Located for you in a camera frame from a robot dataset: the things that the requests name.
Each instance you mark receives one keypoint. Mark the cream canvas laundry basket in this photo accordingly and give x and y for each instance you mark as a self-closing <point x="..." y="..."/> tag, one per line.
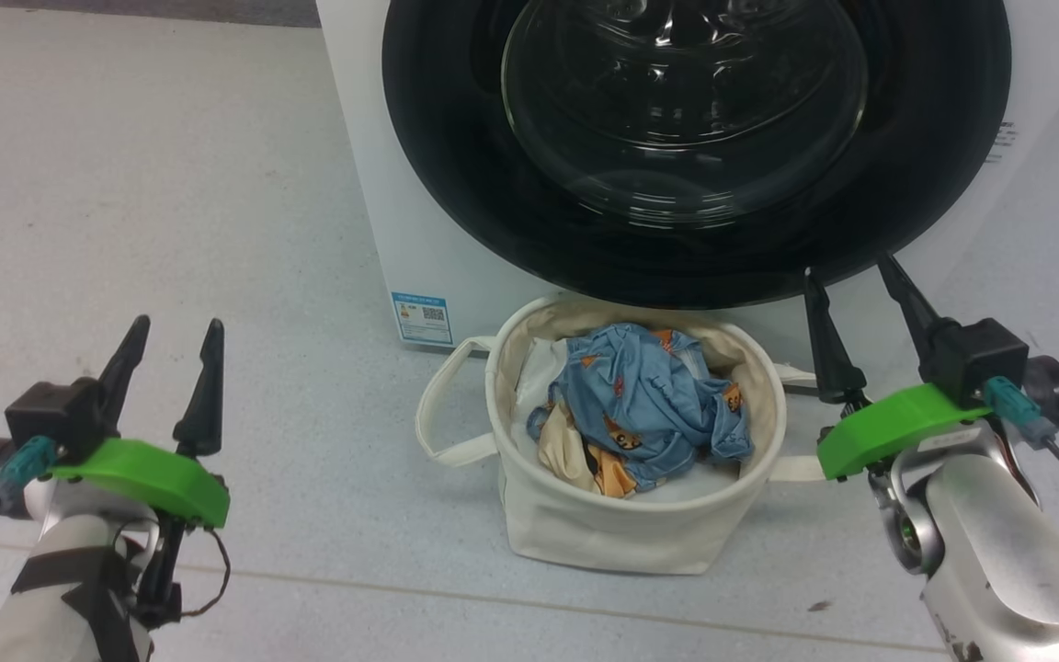
<point x="603" y="533"/>

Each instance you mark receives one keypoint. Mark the teal right camera connector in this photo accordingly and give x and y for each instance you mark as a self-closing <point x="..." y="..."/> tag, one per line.
<point x="1017" y="409"/>

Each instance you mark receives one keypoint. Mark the blue orange-print garment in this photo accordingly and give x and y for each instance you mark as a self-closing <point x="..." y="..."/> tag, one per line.
<point x="649" y="395"/>

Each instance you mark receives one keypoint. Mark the teal camera connector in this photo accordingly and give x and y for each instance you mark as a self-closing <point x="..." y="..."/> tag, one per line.
<point x="24" y="464"/>
<point x="1017" y="409"/>

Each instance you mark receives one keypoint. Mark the blue energy label sticker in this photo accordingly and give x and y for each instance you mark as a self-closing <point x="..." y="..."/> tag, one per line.
<point x="422" y="319"/>

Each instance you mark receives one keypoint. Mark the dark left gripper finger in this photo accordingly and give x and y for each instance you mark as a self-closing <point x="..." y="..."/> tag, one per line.
<point x="125" y="363"/>
<point x="205" y="405"/>

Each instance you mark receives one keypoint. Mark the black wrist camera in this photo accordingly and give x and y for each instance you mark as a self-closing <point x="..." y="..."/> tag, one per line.
<point x="980" y="359"/>
<point x="56" y="414"/>

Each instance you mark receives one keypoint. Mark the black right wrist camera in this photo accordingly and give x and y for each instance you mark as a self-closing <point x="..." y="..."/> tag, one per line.
<point x="980" y="359"/>

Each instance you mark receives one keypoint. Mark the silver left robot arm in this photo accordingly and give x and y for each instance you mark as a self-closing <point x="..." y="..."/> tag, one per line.
<point x="61" y="588"/>

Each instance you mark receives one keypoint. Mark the white front-load washing machine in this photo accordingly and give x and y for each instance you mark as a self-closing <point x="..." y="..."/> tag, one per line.
<point x="373" y="184"/>

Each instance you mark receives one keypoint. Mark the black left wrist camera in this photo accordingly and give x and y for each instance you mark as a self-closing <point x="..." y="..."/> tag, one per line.
<point x="56" y="414"/>

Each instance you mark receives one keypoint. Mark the pale beige garment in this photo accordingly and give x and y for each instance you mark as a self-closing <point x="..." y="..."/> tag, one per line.
<point x="566" y="455"/>

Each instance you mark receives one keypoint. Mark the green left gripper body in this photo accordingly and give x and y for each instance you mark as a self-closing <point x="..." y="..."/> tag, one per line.
<point x="153" y="473"/>

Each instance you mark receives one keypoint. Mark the teal left camera connector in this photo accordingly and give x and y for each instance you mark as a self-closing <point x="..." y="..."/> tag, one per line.
<point x="24" y="464"/>

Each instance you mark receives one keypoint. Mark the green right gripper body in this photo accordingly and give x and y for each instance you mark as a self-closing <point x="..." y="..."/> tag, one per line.
<point x="888" y="423"/>

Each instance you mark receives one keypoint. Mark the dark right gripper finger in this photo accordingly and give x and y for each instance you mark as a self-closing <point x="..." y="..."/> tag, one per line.
<point x="911" y="308"/>
<point x="833" y="359"/>

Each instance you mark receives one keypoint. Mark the black round glass door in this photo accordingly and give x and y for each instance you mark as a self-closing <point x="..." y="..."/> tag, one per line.
<point x="456" y="184"/>

